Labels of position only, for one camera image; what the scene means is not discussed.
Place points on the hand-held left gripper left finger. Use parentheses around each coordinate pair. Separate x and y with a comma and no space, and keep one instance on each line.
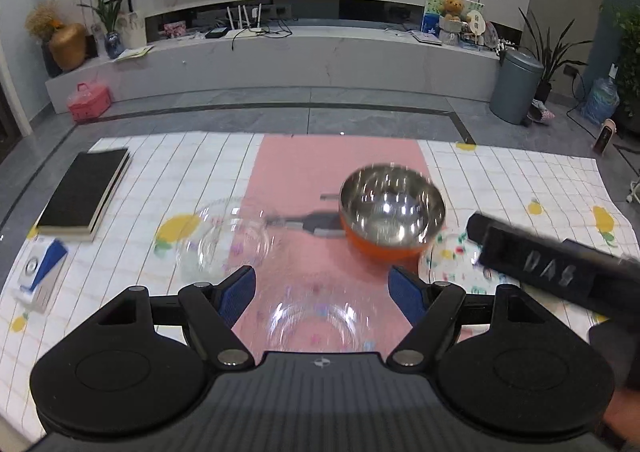
(239,289)

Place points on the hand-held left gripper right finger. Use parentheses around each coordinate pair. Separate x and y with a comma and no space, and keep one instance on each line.
(404,289)

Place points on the clear glass bowl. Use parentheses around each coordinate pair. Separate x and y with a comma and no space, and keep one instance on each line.
(225,242)
(320,322)

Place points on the white fruit-print plate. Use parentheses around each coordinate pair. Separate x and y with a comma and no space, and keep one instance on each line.
(450,257)

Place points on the orange steel bowl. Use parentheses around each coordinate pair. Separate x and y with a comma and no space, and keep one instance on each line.
(392,212)

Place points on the pink printed mat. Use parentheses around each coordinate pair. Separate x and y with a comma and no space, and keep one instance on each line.
(300,172)

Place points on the white checked lemon-print tablecloth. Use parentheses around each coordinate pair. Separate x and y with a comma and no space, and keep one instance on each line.
(175,157)

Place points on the pink-topped small stand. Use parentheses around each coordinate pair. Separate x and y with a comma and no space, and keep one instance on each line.
(605,137)

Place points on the pink slippers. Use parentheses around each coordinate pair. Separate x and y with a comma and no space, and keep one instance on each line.
(542,113)

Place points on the person's maroon clothing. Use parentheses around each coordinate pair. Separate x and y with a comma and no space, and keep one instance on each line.
(625,412)

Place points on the blue water bottle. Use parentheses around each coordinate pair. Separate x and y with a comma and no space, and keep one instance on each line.
(600,102)

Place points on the black book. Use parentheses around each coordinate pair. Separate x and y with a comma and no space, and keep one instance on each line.
(80,192)

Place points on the grey trash can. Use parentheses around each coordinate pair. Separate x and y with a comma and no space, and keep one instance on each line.
(515,87)

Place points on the white and blue box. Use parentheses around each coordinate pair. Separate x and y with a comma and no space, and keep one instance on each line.
(40,277)

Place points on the tall plant in dark pot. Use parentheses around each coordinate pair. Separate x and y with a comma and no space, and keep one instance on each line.
(547,52)

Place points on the white stone television bench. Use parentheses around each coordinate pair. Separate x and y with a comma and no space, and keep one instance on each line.
(320,67)

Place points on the pink storage box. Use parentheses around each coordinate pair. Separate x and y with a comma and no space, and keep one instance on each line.
(89,102)

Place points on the small black box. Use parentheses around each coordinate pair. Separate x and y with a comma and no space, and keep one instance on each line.
(216,33)

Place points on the round white fan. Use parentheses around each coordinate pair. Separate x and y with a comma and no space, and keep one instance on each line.
(476,22)

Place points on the yellow-green papers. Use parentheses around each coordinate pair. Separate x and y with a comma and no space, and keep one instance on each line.
(134,52)

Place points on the white router with antennas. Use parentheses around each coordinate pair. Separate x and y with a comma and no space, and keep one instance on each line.
(245,25)

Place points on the small pink picture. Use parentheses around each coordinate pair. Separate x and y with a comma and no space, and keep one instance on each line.
(175,29)

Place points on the white picture card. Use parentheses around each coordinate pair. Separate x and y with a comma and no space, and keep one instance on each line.
(134,30)

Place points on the brown teddy bear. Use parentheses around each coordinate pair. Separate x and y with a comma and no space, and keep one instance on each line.
(451,6)

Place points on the colourful picture board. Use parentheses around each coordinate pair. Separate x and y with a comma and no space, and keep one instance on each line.
(432,7)

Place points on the gold vase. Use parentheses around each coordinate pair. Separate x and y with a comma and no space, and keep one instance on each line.
(67,47)

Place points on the green plant in blue vase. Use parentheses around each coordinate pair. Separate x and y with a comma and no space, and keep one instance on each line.
(112,12)

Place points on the dried yellow flower bunch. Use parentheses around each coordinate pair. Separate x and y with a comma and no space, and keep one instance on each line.
(44,20)

